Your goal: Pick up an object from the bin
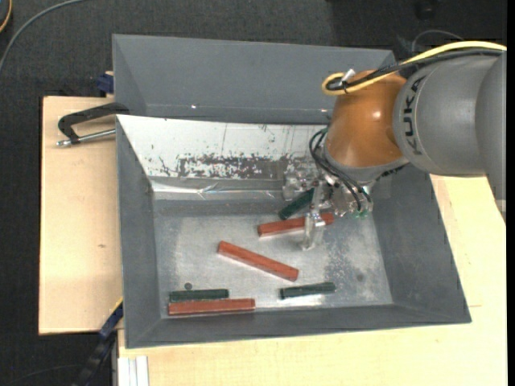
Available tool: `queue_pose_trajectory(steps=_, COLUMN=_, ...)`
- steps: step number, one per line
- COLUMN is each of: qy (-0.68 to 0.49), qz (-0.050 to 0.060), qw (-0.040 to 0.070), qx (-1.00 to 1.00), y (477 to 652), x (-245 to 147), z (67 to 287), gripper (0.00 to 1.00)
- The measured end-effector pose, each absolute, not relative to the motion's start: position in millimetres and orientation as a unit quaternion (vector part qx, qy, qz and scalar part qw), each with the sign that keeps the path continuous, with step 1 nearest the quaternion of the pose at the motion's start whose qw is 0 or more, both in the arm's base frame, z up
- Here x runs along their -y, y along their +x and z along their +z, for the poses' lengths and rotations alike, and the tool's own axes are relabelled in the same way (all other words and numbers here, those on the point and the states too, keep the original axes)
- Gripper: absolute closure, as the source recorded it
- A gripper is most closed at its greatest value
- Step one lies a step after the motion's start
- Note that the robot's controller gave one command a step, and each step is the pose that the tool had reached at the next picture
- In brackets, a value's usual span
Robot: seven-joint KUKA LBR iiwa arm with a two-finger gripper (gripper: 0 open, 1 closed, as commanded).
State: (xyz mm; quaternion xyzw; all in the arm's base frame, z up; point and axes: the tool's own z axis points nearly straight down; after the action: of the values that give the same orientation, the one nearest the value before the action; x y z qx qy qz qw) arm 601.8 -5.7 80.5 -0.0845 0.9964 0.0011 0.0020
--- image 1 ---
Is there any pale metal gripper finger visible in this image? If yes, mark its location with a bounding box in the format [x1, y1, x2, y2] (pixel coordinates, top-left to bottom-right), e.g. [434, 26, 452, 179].
[309, 214, 326, 252]
[299, 211, 315, 253]

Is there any dark green flat block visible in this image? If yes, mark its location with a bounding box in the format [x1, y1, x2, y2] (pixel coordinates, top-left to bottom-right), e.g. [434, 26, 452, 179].
[278, 188, 316, 221]
[168, 288, 230, 303]
[279, 281, 337, 301]

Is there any red-brown flat block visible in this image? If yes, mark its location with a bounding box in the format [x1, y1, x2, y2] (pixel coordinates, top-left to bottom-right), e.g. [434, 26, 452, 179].
[257, 211, 336, 239]
[216, 240, 300, 283]
[167, 298, 258, 318]

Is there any grey metal bin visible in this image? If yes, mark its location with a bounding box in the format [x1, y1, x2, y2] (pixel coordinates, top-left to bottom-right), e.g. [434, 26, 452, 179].
[111, 33, 473, 350]

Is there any pale wood flat board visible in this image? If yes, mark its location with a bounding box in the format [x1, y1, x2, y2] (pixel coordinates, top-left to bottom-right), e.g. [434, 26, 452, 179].
[38, 95, 124, 335]

